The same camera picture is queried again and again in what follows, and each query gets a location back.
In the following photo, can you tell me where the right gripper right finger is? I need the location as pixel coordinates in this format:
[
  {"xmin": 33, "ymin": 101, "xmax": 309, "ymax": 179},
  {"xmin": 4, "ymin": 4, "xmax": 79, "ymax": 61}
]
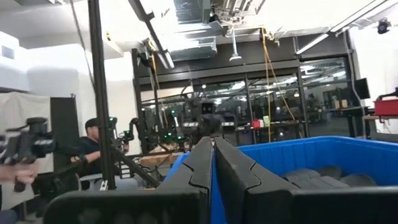
[{"xmin": 214, "ymin": 136, "xmax": 298, "ymax": 224}]

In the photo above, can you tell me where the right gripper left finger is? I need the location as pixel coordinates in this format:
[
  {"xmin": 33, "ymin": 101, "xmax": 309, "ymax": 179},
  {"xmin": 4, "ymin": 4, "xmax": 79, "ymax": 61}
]
[{"xmin": 157, "ymin": 136, "xmax": 215, "ymax": 191}]

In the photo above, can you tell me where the black rubber slide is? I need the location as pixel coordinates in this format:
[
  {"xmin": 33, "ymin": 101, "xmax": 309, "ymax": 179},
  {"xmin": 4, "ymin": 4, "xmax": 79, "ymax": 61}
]
[
  {"xmin": 338, "ymin": 172, "xmax": 377, "ymax": 187},
  {"xmin": 317, "ymin": 165, "xmax": 343, "ymax": 179},
  {"xmin": 281, "ymin": 167, "xmax": 322, "ymax": 180},
  {"xmin": 285, "ymin": 174, "xmax": 351, "ymax": 189}
]

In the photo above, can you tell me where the blue plastic bin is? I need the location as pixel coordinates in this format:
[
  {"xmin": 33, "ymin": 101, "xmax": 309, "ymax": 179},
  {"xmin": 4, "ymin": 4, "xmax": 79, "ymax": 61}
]
[{"xmin": 161, "ymin": 135, "xmax": 398, "ymax": 224}]

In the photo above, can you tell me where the red plastic bin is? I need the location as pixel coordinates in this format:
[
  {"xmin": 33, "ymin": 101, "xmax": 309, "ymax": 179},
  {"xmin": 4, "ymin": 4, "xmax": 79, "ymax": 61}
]
[{"xmin": 374, "ymin": 97, "xmax": 398, "ymax": 116}]

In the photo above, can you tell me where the white pendant lamp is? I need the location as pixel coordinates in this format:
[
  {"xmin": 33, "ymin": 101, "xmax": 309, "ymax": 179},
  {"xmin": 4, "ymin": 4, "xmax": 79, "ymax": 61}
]
[{"xmin": 229, "ymin": 30, "xmax": 243, "ymax": 62}]

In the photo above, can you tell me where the person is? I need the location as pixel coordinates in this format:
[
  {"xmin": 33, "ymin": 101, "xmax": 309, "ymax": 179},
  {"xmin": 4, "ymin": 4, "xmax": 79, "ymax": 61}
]
[{"xmin": 70, "ymin": 117, "xmax": 130, "ymax": 187}]

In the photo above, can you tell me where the ceiling light strip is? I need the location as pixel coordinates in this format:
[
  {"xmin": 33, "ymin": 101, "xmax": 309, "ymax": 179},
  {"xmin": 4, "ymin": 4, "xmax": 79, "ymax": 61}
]
[{"xmin": 295, "ymin": 0, "xmax": 398, "ymax": 56}]

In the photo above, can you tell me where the black partition panel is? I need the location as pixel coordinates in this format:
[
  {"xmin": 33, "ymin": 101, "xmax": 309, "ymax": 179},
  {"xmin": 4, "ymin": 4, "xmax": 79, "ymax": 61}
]
[{"xmin": 50, "ymin": 96, "xmax": 79, "ymax": 175}]

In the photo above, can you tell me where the person's hand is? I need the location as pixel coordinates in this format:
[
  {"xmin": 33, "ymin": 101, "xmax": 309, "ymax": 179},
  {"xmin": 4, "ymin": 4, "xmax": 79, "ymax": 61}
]
[{"xmin": 0, "ymin": 161, "xmax": 39, "ymax": 185}]

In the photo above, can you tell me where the white cloth screen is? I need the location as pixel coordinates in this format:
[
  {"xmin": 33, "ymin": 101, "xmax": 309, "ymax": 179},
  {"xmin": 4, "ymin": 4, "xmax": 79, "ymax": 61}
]
[{"xmin": 0, "ymin": 91, "xmax": 52, "ymax": 209}]

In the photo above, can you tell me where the black ceiling spotlight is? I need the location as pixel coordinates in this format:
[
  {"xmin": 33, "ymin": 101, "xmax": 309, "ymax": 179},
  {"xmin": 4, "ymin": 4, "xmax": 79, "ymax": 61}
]
[{"xmin": 377, "ymin": 17, "xmax": 392, "ymax": 35}]

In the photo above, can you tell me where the person's leg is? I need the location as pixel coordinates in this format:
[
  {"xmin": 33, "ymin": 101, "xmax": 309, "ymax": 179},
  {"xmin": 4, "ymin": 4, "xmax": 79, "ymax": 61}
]
[{"xmin": 0, "ymin": 208, "xmax": 18, "ymax": 224}]

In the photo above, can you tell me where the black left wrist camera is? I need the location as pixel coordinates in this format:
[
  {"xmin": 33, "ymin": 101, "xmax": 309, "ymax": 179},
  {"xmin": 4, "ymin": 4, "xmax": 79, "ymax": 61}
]
[{"xmin": 201, "ymin": 101, "xmax": 216, "ymax": 115}]

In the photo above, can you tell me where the yellow hanging cable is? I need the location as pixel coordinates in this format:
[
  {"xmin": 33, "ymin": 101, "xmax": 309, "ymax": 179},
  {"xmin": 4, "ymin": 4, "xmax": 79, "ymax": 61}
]
[{"xmin": 260, "ymin": 27, "xmax": 298, "ymax": 139}]

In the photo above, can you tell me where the silver ceiling air duct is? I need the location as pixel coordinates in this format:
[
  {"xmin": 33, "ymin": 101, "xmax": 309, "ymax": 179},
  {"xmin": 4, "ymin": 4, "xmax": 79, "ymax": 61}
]
[{"xmin": 172, "ymin": 0, "xmax": 218, "ymax": 62}]

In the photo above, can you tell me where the black aluminium frame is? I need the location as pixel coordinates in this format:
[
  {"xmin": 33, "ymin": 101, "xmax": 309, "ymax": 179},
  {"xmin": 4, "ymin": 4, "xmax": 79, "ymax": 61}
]
[{"xmin": 87, "ymin": 0, "xmax": 161, "ymax": 191}]

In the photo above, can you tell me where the black wall monitor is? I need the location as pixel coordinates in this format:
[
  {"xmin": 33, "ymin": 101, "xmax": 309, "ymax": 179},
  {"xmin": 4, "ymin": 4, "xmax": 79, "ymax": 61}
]
[{"xmin": 354, "ymin": 77, "xmax": 371, "ymax": 100}]

